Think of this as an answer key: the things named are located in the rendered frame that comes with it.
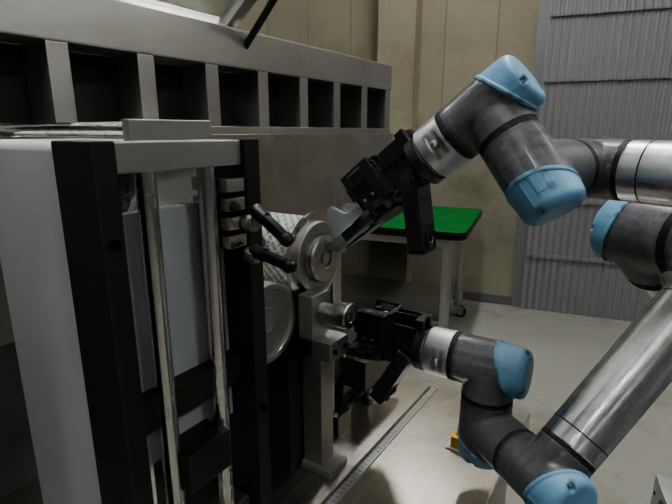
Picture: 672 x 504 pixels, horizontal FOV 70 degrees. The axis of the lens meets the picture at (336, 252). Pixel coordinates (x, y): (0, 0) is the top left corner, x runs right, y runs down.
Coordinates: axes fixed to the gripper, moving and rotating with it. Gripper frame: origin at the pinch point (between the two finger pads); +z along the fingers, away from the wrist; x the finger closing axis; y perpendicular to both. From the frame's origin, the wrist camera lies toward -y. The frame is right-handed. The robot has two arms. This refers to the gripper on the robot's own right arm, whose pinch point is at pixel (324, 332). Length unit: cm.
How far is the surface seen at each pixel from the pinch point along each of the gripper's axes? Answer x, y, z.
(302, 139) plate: -33, 34, 30
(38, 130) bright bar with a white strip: 38, 36, 13
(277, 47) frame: -25, 54, 30
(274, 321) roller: 16.8, 8.5, -2.8
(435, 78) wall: -324, 77, 115
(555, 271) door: -342, -74, 11
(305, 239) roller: 9.9, 19.6, -3.4
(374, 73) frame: -71, 53, 30
